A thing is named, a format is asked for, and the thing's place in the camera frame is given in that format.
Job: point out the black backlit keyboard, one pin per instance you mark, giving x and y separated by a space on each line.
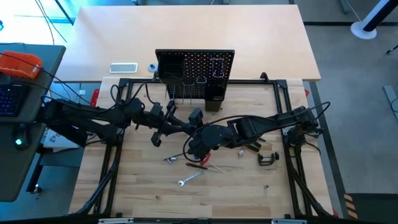
12 99

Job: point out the white rectangular device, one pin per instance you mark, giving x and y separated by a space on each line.
123 68

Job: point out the dark grey side desk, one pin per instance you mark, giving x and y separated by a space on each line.
12 174

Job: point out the white floor stand base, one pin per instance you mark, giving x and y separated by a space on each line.
362 31

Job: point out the silver double-prong peg hook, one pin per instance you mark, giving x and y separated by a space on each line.
183 93

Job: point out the black computer mouse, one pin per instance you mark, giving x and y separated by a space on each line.
20 137

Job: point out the black aluminium table frame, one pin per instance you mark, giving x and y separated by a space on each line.
248 81

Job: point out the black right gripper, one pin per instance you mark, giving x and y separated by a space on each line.
196 115

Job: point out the black perforated pegboard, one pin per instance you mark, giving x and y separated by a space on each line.
199 62

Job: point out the orange plastic case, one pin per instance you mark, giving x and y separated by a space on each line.
18 65

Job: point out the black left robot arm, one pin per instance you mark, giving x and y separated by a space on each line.
93 113

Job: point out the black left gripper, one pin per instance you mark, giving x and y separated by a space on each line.
161 124

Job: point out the light wooden desk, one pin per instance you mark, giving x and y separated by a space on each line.
186 28

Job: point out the white printed box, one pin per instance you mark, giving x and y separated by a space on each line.
56 140

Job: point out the red table clamp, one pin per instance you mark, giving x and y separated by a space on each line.
94 98

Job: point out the black pegboard cup holder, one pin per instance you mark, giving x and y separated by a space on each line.
214 104

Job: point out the silver metal bracket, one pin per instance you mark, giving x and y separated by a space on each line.
116 221
289 221

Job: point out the silver combination wrench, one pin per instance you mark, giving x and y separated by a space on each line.
191 178

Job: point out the black C-clamp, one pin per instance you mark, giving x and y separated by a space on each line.
260 160

